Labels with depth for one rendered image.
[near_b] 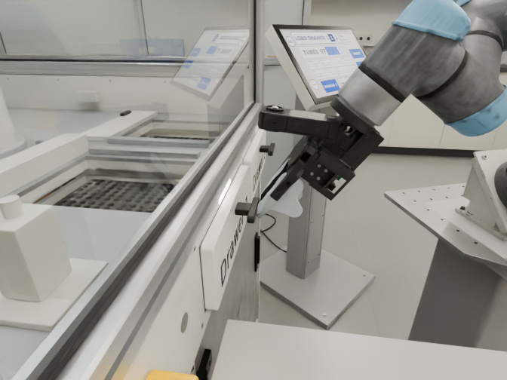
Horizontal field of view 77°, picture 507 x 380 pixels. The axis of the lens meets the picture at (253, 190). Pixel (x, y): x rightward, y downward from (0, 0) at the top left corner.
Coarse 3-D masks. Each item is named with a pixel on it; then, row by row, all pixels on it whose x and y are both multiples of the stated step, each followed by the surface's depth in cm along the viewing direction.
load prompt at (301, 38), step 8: (296, 32) 113; (304, 32) 116; (312, 32) 120; (320, 32) 123; (328, 32) 126; (296, 40) 111; (304, 40) 114; (312, 40) 118; (320, 40) 121; (328, 40) 124; (336, 40) 128
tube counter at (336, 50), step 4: (320, 48) 119; (324, 48) 120; (328, 48) 122; (332, 48) 124; (336, 48) 126; (340, 48) 127; (344, 48) 129; (324, 52) 119; (328, 52) 121; (332, 52) 123; (336, 52) 125; (340, 52) 126; (344, 52) 128; (324, 56) 118
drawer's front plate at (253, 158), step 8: (256, 136) 83; (264, 136) 91; (256, 144) 78; (264, 144) 92; (248, 152) 72; (256, 152) 75; (248, 160) 68; (256, 160) 76; (264, 160) 95; (256, 168) 77; (256, 184) 79
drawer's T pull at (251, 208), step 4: (256, 200) 55; (240, 204) 54; (244, 204) 54; (248, 204) 54; (252, 204) 54; (256, 204) 54; (236, 208) 53; (240, 208) 53; (244, 208) 53; (248, 208) 53; (252, 208) 52; (256, 208) 53; (236, 212) 52; (240, 212) 52; (244, 212) 52; (248, 212) 52; (252, 212) 51; (256, 212) 52; (248, 216) 50; (252, 216) 50; (248, 220) 50; (252, 220) 50
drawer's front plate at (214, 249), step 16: (240, 176) 60; (240, 192) 57; (224, 208) 49; (224, 224) 46; (208, 240) 42; (224, 240) 46; (240, 240) 60; (208, 256) 41; (224, 256) 47; (208, 272) 42; (224, 272) 48; (208, 288) 43; (224, 288) 48; (208, 304) 44
